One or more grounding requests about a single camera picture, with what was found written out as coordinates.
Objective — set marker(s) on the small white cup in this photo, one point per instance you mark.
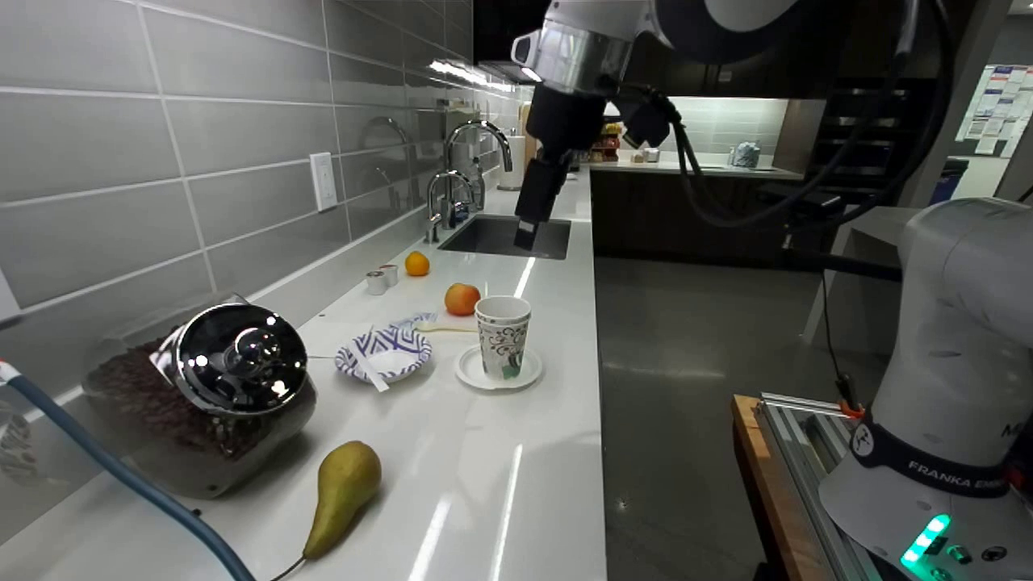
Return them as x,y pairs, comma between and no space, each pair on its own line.
391,274
376,283

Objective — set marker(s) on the paper towel roll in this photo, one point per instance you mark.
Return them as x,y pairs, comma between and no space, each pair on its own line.
513,161

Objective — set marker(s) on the patterned paper cup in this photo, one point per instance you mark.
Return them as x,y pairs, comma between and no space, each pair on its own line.
502,339

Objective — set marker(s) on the notice board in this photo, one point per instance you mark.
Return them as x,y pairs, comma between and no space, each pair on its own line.
997,105

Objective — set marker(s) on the small chrome tap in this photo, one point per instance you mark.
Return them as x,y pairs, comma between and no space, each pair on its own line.
440,190

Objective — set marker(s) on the glass jar of coffee beans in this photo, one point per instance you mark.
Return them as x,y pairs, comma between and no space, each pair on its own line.
218,387

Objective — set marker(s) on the white wall socket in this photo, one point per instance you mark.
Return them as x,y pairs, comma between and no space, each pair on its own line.
324,181

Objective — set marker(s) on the orange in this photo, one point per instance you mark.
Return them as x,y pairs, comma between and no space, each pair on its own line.
417,264

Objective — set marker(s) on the green pear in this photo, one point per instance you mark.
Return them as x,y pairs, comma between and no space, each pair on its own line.
343,492

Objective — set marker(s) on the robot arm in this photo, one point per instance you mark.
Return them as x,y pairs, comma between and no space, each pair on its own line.
960,323

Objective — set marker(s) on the white plastic spoon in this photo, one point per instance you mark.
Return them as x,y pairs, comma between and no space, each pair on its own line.
444,325

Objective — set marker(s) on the white saucer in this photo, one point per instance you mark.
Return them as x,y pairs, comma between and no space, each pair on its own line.
468,369

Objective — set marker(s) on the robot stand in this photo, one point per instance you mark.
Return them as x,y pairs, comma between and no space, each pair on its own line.
779,460

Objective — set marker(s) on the grey bag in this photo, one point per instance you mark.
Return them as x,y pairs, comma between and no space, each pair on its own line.
746,155

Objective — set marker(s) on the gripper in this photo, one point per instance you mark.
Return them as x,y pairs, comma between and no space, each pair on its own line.
565,121

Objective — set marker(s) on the sink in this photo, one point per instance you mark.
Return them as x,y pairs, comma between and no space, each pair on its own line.
500,238

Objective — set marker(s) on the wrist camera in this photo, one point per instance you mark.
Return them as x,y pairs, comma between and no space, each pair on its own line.
646,121

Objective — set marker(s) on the blue patterned paper plate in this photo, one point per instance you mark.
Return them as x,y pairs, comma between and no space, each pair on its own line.
399,351

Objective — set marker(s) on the tall chrome tap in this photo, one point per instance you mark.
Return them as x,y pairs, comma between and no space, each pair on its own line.
484,129

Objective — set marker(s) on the red peach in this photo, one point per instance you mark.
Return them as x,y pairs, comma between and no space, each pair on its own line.
462,300

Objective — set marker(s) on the blue bin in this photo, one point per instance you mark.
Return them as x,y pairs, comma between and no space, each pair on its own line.
946,181

